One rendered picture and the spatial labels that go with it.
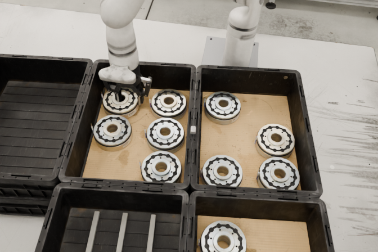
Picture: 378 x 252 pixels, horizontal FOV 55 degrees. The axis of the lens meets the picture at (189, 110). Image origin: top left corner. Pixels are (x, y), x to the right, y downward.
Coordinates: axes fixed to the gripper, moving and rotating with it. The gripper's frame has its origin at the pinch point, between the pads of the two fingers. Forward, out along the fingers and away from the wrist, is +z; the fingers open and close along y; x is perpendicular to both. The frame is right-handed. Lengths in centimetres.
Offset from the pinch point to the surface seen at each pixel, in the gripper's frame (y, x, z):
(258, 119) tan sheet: -37.5, -2.4, 4.3
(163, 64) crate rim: -8.2, -9.5, -5.6
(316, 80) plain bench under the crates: -60, -35, 17
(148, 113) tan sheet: -5.6, 1.2, 4.5
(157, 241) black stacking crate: -16.0, 37.0, 4.9
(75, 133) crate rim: 8.6, 17.8, -5.3
